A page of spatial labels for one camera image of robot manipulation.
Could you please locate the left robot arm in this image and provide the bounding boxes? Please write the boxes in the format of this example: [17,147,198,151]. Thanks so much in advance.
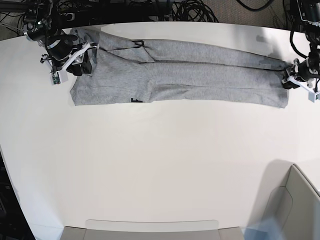
[282,0,320,96]

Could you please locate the coiled black cables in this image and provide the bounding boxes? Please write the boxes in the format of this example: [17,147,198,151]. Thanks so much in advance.
[164,0,220,24]

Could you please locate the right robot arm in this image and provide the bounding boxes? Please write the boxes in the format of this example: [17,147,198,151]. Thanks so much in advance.
[23,0,99,84]

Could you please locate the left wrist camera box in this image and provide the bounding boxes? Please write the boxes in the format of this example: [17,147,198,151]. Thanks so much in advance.
[308,91,320,103]

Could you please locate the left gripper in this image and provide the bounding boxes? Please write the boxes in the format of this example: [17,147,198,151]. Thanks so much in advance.
[281,57,320,93]

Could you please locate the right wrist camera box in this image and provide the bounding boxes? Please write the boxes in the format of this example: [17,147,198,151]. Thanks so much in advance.
[50,70,68,85]

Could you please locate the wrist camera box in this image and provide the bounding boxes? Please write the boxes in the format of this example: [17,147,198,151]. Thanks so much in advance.
[308,91,320,103]
[50,70,68,85]

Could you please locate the grey bin right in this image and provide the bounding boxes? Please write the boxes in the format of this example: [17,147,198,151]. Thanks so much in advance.
[259,164,320,240]

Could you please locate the grey T-shirt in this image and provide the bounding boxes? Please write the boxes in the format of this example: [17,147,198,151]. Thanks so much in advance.
[70,27,289,108]

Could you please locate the grey tray bottom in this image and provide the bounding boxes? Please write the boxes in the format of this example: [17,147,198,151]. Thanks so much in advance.
[60,219,244,240]

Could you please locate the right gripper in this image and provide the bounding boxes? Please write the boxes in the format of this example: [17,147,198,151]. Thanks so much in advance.
[41,42,100,77]

